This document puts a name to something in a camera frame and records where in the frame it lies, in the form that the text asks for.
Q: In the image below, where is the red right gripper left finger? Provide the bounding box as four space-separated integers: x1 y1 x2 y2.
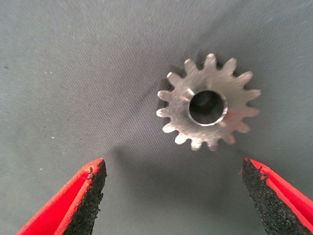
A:
16 158 108 235

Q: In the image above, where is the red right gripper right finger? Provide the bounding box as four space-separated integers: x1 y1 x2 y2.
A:
241 157 313 235

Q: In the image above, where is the dark grey table cloth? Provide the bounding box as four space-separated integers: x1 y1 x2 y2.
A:
0 0 313 235

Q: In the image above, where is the small steel planetary gear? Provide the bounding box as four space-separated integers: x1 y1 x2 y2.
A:
156 53 262 152

